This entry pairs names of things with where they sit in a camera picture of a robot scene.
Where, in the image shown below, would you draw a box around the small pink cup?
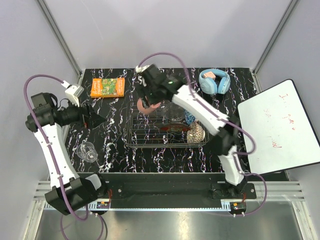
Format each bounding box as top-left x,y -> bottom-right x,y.
137,98 -> 161,115

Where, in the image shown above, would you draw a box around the clear glass bowl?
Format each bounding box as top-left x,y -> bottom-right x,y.
162,102 -> 185,122

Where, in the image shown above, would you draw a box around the wire dish rack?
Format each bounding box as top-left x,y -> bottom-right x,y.
123,100 -> 210,149

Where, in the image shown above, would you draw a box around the blue triangle pattern bowl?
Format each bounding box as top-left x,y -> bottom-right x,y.
184,111 -> 196,125

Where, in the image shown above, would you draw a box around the beige patterned bowl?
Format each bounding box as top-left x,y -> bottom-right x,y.
186,122 -> 206,144

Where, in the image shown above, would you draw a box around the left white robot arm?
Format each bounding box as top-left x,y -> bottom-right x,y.
25,92 -> 108,216

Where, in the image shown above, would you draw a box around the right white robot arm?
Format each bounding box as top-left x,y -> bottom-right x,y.
135,64 -> 245,199

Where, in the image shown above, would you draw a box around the clear drinking glass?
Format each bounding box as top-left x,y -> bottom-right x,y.
76,142 -> 98,163

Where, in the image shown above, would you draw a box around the orange book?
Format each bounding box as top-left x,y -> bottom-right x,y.
90,77 -> 125,98

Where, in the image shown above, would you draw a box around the light blue headphones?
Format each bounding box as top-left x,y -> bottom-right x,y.
198,68 -> 231,95

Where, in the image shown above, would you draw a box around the pink cube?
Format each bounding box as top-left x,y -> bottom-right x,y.
202,70 -> 216,80

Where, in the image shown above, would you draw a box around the white whiteboard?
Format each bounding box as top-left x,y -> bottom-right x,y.
237,79 -> 320,175

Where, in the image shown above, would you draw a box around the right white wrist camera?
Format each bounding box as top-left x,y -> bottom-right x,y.
135,65 -> 150,77

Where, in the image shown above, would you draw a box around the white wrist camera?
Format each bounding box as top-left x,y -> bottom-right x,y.
61,81 -> 84,107
135,65 -> 150,77

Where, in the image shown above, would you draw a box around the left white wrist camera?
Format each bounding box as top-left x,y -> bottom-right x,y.
61,81 -> 84,107

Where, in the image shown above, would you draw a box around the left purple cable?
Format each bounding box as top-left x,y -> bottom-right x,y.
23,74 -> 108,240

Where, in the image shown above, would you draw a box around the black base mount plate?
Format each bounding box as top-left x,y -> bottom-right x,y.
66,173 -> 256,208

